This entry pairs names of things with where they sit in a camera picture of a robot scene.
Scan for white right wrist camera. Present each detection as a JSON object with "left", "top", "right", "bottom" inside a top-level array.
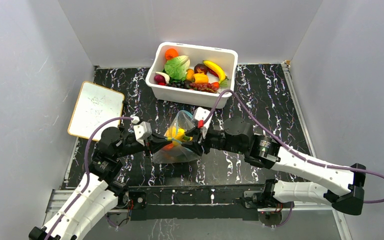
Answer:
[{"left": 193, "top": 107, "right": 212, "bottom": 138}]

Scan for toy yellow pear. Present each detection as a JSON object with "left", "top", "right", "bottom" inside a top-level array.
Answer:
[{"left": 165, "top": 126, "right": 185, "bottom": 142}]

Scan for toy yellow banana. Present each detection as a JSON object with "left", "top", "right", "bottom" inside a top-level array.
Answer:
[{"left": 202, "top": 60, "right": 228, "bottom": 84}]

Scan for toy red tomato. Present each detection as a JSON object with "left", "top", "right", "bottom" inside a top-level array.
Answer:
[{"left": 161, "top": 143, "right": 174, "bottom": 151}]

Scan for toy green cabbage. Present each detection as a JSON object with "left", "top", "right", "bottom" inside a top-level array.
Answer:
[{"left": 164, "top": 55, "right": 190, "bottom": 81}]

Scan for clear zip top bag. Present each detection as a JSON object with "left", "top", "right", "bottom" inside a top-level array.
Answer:
[{"left": 151, "top": 110, "right": 199, "bottom": 164}]

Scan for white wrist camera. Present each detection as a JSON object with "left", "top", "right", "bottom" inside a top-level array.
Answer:
[
  {"left": 133, "top": 121, "right": 152, "bottom": 146},
  {"left": 193, "top": 107, "right": 212, "bottom": 138}
]

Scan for toy red grapes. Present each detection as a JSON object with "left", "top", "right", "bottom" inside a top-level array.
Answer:
[{"left": 188, "top": 82, "right": 219, "bottom": 94}]

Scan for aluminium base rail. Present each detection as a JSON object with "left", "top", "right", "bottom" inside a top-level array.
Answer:
[{"left": 47, "top": 184, "right": 332, "bottom": 221}]

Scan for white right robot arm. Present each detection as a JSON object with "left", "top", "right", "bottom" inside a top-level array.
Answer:
[{"left": 182, "top": 117, "right": 365, "bottom": 216}]

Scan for toy yellow pepper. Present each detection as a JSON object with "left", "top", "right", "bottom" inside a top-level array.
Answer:
[{"left": 192, "top": 73, "right": 209, "bottom": 84}]

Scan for toy purple onion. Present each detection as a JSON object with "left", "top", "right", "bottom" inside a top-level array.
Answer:
[{"left": 153, "top": 72, "right": 171, "bottom": 86}]

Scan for toy red chili pepper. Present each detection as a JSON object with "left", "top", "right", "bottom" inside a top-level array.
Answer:
[{"left": 207, "top": 68, "right": 219, "bottom": 78}]

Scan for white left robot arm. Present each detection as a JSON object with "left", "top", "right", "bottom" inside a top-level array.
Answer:
[{"left": 28, "top": 122, "right": 173, "bottom": 240}]

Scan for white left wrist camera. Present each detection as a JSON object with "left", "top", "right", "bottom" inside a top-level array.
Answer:
[{"left": 133, "top": 121, "right": 152, "bottom": 146}]

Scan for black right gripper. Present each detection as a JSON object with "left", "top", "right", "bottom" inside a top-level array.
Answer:
[{"left": 181, "top": 124, "right": 246, "bottom": 156}]

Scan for white plastic food bin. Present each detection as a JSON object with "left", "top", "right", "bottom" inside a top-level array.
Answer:
[{"left": 145, "top": 42, "right": 238, "bottom": 109}]

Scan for white board wooden frame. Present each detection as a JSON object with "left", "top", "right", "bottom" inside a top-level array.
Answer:
[{"left": 67, "top": 81, "right": 125, "bottom": 139}]

